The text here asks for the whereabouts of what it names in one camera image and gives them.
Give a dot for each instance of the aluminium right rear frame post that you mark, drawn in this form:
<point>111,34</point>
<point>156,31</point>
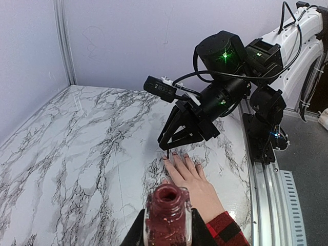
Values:
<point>63,39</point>

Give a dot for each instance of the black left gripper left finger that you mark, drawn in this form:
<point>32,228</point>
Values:
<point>135,234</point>

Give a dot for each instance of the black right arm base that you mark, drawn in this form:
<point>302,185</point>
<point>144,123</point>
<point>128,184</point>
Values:
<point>263,131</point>

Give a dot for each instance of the red black plaid sleeve forearm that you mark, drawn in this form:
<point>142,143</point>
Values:
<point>226,232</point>

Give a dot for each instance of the red glitter nail polish bottle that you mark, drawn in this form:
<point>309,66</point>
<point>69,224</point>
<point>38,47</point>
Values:
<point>168,216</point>

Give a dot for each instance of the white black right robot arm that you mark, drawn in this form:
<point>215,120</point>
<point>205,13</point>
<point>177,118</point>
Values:
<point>266,71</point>

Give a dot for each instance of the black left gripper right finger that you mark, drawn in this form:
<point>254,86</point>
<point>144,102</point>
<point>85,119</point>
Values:
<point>201,236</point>

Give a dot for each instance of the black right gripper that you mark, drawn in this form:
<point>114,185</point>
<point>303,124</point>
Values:
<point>187,124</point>

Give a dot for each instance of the person's bare hand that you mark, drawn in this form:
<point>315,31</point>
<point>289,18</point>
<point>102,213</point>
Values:
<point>186,173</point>

